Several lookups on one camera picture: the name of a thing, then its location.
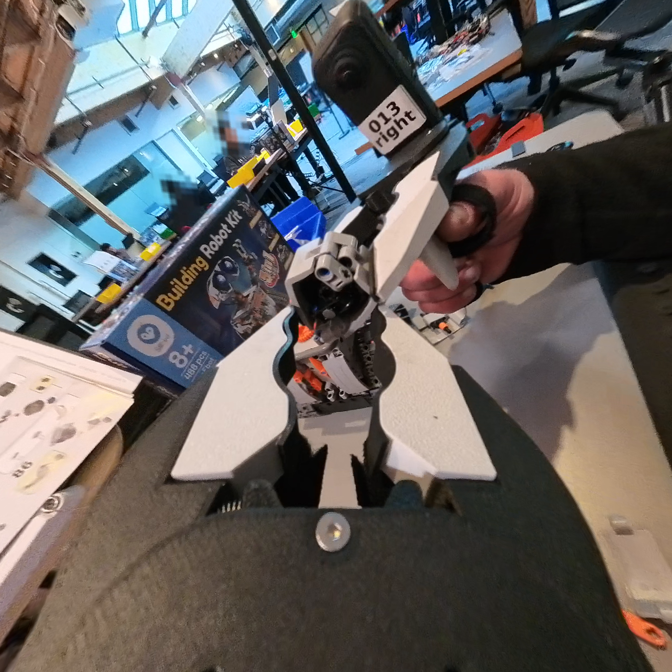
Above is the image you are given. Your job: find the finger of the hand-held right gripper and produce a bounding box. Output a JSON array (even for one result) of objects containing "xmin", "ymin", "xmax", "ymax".
[
  {"xmin": 369, "ymin": 151, "xmax": 453, "ymax": 305},
  {"xmin": 330, "ymin": 202, "xmax": 380, "ymax": 247}
]

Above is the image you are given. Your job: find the open instruction booklet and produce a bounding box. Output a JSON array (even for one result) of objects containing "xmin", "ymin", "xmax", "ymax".
[{"xmin": 0, "ymin": 330, "xmax": 144, "ymax": 554}]

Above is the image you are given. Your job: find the orange flat toy plate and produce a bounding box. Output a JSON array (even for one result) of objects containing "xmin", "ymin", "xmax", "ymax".
[{"xmin": 621, "ymin": 608, "xmax": 663, "ymax": 648}]

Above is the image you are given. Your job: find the black office chair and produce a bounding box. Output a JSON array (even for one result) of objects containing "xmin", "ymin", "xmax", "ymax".
[{"xmin": 517, "ymin": 0, "xmax": 672, "ymax": 124}]

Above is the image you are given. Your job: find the blue robot kit box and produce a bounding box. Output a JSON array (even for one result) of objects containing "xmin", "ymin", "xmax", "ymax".
[{"xmin": 79, "ymin": 184, "xmax": 296, "ymax": 393}]

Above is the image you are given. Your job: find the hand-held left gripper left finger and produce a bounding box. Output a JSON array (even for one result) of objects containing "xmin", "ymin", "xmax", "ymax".
[{"xmin": 170, "ymin": 307, "xmax": 301, "ymax": 498}]

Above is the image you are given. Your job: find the yellow storage bin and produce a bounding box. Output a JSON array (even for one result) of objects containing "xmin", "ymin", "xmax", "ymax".
[{"xmin": 226, "ymin": 151, "xmax": 270, "ymax": 191}]

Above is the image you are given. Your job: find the grey curved toy panel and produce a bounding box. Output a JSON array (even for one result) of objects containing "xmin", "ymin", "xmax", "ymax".
[{"xmin": 597, "ymin": 516, "xmax": 672, "ymax": 619}]

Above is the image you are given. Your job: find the plain blue storage bin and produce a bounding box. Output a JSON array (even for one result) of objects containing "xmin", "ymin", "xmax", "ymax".
[{"xmin": 269, "ymin": 197, "xmax": 327, "ymax": 254}]

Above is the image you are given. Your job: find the grey toy motor block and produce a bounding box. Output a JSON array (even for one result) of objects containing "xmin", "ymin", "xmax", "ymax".
[{"xmin": 283, "ymin": 231, "xmax": 380, "ymax": 337}]

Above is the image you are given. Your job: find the cluttered work table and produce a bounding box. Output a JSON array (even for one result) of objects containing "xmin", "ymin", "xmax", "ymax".
[{"xmin": 415, "ymin": 8, "xmax": 526, "ymax": 108}]

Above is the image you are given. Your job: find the person's right hand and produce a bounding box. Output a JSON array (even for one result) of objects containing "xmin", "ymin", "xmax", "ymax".
[{"xmin": 399, "ymin": 168, "xmax": 537, "ymax": 316}]

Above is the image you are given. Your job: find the black steel pole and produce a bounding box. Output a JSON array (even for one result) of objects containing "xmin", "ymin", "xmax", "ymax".
[{"xmin": 231, "ymin": 0, "xmax": 359, "ymax": 204}]

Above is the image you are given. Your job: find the grey orange toy tracked robot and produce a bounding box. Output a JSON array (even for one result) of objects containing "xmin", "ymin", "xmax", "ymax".
[{"xmin": 293, "ymin": 304, "xmax": 470, "ymax": 418}]

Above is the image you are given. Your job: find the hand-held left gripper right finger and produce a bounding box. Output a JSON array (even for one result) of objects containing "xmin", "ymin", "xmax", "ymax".
[{"xmin": 367, "ymin": 309, "xmax": 497, "ymax": 498}]

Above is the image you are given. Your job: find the orange tool case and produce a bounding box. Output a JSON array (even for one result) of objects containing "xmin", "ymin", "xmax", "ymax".
[{"xmin": 466, "ymin": 112, "xmax": 545, "ymax": 154}]

